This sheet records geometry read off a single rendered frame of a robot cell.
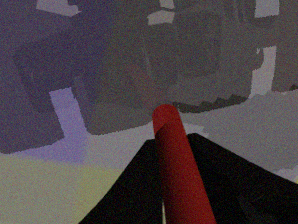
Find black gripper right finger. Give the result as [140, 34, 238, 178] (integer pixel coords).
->
[186, 133, 298, 224]

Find red peg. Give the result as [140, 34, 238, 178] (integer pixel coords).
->
[152, 104, 217, 224]

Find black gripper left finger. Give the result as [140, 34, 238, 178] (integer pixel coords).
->
[78, 139, 162, 224]

